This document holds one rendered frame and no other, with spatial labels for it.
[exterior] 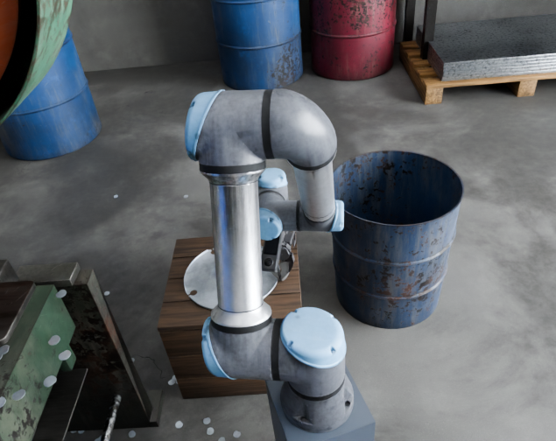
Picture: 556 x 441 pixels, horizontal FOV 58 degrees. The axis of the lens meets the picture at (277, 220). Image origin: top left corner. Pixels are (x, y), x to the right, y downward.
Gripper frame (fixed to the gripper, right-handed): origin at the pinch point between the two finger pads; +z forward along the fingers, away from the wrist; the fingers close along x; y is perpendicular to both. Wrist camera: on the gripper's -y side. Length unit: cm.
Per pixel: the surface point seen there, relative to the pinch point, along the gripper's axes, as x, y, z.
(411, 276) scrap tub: -36.7, 18.3, 10.6
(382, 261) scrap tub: -27.7, 16.4, 3.6
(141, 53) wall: 181, 246, 26
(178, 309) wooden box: 26.2, -15.6, 1.4
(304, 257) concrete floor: 6, 48, 36
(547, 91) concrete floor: -107, 219, 37
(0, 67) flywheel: 42, -24, -72
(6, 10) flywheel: 37, -22, -82
